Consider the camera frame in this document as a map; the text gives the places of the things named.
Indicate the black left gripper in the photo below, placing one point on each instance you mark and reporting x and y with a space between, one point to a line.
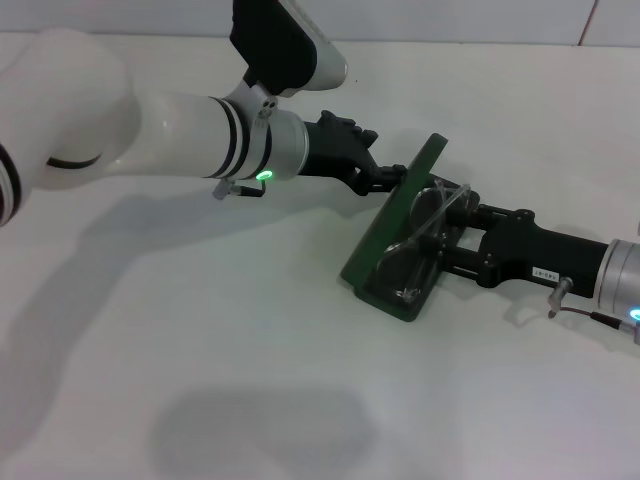
335 145

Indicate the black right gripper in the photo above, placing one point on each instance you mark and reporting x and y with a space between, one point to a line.
540 255

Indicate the clear white glasses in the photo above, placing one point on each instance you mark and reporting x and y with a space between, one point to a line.
430 225

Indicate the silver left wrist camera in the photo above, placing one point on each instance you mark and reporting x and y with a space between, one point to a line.
285 45

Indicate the green glasses case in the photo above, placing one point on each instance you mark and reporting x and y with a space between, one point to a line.
395 225

